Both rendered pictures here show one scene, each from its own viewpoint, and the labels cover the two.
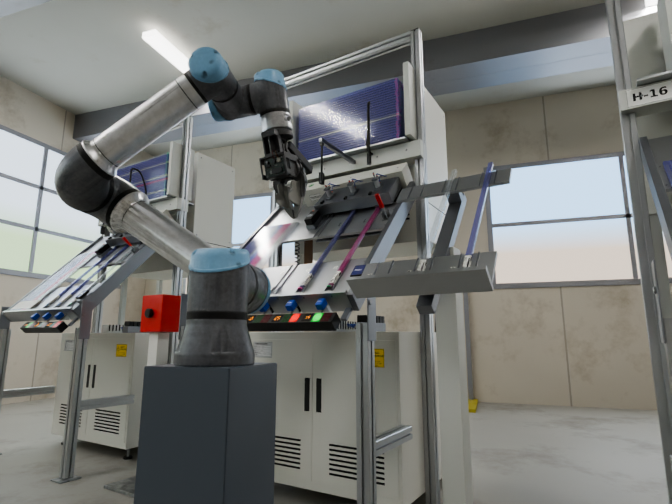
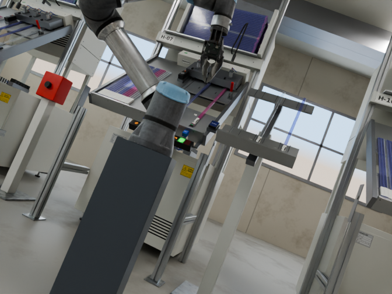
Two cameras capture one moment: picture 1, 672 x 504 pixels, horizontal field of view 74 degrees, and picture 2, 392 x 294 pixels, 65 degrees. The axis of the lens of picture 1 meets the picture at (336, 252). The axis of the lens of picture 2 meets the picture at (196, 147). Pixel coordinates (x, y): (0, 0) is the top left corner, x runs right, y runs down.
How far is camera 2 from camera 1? 0.41 m
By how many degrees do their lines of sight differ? 17
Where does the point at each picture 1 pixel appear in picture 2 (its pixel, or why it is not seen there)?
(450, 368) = (242, 195)
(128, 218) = (113, 35)
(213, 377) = (160, 158)
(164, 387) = (127, 152)
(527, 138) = (293, 77)
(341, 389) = not seen: hidden behind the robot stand
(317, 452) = not seen: hidden behind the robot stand
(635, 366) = (286, 224)
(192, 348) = (149, 137)
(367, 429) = (185, 210)
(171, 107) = not seen: outside the picture
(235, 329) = (172, 136)
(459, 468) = (226, 245)
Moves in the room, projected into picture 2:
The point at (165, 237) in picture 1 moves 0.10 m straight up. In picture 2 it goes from (133, 59) to (144, 34)
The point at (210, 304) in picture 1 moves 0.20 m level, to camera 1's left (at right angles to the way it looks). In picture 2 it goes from (166, 117) to (105, 90)
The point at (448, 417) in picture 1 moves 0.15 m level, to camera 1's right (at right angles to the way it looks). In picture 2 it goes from (230, 219) to (257, 229)
